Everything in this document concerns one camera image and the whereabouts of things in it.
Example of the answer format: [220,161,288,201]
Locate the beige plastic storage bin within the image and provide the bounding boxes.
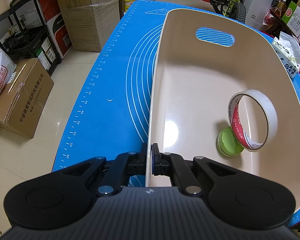
[148,9,300,208]

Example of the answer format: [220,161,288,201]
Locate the black metal shelf rack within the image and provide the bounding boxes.
[0,0,62,75]

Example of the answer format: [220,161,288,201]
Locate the red white appliance box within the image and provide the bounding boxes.
[39,0,72,59]

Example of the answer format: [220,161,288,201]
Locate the white tissue pack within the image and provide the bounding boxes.
[271,32,300,79]

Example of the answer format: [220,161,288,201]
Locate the green white product box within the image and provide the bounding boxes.
[282,1,300,37]

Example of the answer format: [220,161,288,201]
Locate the large stacked cardboard box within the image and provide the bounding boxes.
[57,0,120,52]

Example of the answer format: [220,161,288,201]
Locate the cardboard box on floor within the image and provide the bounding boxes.
[0,58,54,139]

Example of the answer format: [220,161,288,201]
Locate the white double-sided tape roll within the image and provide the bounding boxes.
[228,89,278,152]

